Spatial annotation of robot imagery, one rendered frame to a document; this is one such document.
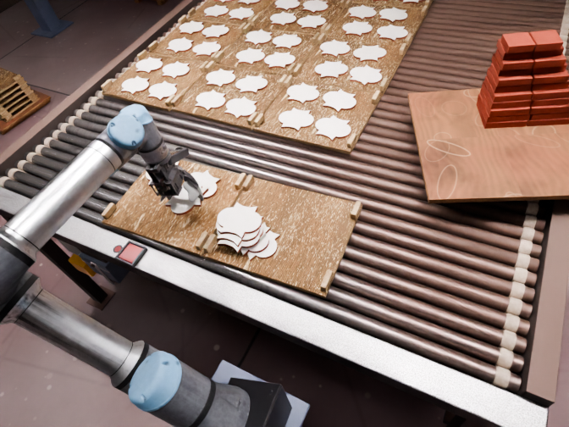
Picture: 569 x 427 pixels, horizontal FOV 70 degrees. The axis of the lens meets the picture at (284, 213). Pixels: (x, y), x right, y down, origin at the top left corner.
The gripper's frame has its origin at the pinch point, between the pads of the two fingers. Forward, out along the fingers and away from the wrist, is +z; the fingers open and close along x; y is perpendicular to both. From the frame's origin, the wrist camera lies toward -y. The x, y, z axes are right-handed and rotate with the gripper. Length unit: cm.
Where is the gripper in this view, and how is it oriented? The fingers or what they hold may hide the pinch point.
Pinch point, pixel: (186, 197)
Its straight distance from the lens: 134.5
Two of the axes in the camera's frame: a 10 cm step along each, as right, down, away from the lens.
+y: -1.8, 7.7, -6.1
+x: 9.6, 0.0, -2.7
